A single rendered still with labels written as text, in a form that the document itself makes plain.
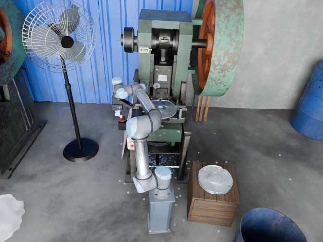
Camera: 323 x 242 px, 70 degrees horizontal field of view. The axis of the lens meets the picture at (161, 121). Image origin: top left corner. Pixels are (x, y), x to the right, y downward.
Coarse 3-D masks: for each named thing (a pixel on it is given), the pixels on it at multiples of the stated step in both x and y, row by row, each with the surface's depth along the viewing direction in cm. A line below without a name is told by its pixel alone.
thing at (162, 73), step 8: (160, 64) 188; (168, 64) 188; (160, 72) 189; (168, 72) 189; (160, 80) 193; (168, 80) 193; (160, 88) 196; (168, 88) 198; (160, 96) 199; (168, 96) 202
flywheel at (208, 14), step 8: (208, 0) 180; (208, 8) 186; (208, 16) 193; (208, 24) 192; (200, 32) 208; (208, 32) 191; (208, 40) 177; (200, 48) 213; (208, 48) 179; (200, 56) 213; (208, 56) 189; (200, 64) 212; (208, 64) 188; (200, 72) 208; (208, 72) 187; (200, 80) 199
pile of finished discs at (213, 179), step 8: (208, 168) 206; (216, 168) 206; (200, 176) 198; (208, 176) 198; (216, 176) 198; (224, 176) 199; (200, 184) 193; (208, 184) 192; (216, 184) 192; (224, 184) 192; (232, 184) 192; (216, 192) 186; (224, 192) 188
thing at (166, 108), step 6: (156, 102) 213; (162, 102) 214; (168, 102) 214; (156, 108) 204; (162, 108) 205; (168, 108) 206; (174, 108) 207; (162, 114) 198; (168, 114) 199; (174, 114) 199
